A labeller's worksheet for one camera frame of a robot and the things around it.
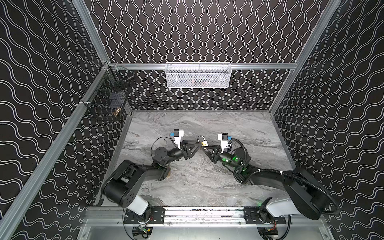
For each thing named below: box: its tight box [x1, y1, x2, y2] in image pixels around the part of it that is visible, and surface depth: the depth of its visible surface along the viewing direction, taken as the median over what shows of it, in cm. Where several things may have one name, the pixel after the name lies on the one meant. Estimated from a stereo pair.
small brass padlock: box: [197, 135, 209, 147], surface depth 75 cm
